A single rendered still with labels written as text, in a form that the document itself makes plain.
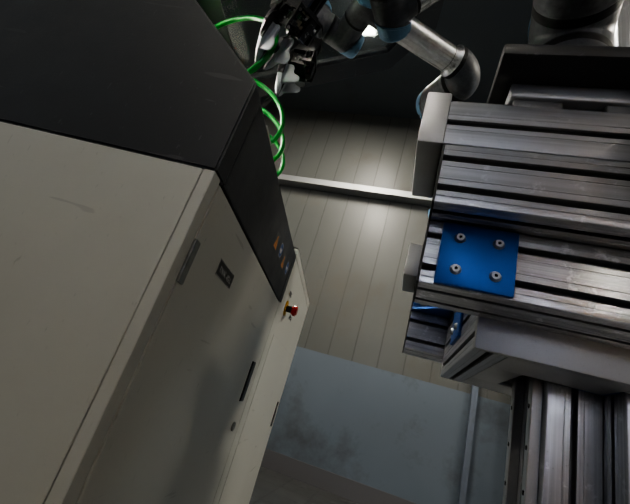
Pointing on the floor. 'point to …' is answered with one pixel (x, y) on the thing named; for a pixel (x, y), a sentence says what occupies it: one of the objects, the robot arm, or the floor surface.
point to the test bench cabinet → (69, 297)
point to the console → (264, 398)
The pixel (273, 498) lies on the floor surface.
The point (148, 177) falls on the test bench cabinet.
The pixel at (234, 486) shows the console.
